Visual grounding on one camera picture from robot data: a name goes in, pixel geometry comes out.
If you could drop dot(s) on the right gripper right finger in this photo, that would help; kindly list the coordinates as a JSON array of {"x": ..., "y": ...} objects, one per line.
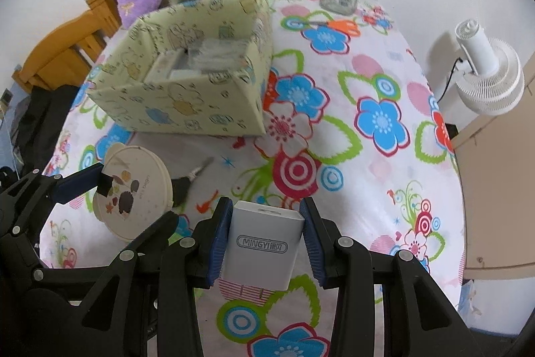
[{"x": 419, "y": 319}]

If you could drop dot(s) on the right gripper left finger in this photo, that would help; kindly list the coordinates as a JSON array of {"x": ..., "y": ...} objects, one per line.
[{"x": 192, "y": 263}]

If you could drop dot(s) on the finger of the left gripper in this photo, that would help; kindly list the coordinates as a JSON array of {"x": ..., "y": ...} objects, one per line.
[
  {"x": 108, "y": 310},
  {"x": 26, "y": 204}
]

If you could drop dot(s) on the white Mingyi charger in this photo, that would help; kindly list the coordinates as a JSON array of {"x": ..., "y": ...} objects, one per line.
[{"x": 262, "y": 246}]

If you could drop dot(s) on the black key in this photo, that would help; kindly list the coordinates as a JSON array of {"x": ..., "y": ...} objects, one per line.
[{"x": 181, "y": 186}]

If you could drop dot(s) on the round cream compact case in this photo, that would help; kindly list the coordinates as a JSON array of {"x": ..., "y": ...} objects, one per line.
[{"x": 135, "y": 192}]

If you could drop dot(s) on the white power strip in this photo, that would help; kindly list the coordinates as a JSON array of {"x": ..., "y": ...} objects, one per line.
[{"x": 164, "y": 64}]

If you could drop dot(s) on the clear bag of floss picks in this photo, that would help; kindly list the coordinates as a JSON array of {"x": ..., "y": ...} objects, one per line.
[{"x": 216, "y": 55}]

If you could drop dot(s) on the wooden chair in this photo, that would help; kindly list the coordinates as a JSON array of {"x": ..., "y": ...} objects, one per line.
[{"x": 67, "y": 54}]

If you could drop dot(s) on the yellow cartoon storage box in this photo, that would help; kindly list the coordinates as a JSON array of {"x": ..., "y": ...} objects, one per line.
[{"x": 228, "y": 103}]

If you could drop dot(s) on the floral tablecloth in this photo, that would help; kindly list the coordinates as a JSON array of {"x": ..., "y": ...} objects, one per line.
[{"x": 371, "y": 148}]

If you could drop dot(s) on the white standing fan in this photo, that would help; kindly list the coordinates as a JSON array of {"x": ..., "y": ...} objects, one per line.
[{"x": 489, "y": 78}]

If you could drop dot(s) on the orange scissors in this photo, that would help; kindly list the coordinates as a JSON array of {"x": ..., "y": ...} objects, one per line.
[{"x": 348, "y": 27}]

